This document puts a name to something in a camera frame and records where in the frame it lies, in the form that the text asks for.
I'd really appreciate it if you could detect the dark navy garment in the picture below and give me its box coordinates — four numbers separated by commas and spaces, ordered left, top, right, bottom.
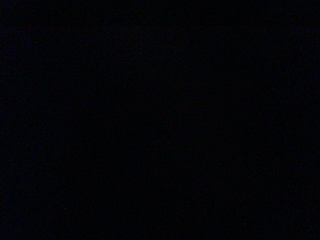
0, 0, 320, 240

